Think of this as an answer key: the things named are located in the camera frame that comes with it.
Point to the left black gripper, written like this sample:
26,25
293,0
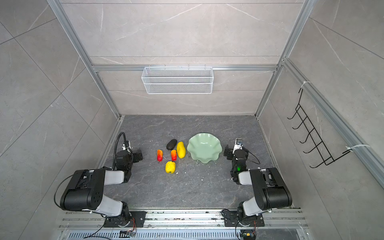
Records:
136,158

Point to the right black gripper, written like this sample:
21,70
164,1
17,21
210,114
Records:
230,151

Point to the yellow fake bell pepper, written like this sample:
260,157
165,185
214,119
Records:
170,167

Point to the red-yellow fake fruit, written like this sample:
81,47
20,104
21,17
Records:
159,155
174,155

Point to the dark fake avocado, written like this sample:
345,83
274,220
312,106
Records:
171,144

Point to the yellow fake mango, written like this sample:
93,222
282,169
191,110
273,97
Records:
181,150

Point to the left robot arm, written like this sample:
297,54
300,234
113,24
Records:
85,190

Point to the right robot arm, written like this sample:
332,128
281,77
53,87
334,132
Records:
270,190

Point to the light green wavy fruit bowl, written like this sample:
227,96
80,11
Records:
204,147

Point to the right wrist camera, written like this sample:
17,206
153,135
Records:
238,144

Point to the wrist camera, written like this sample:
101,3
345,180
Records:
238,144
127,147

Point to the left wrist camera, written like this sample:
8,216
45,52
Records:
127,147

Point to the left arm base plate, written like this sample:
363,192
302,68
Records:
136,218

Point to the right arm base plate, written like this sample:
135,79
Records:
234,219

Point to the white wire mesh basket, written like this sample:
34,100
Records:
178,80

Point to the black wire hook rack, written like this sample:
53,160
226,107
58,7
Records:
313,136

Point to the aluminium mounting rail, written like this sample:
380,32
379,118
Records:
212,219

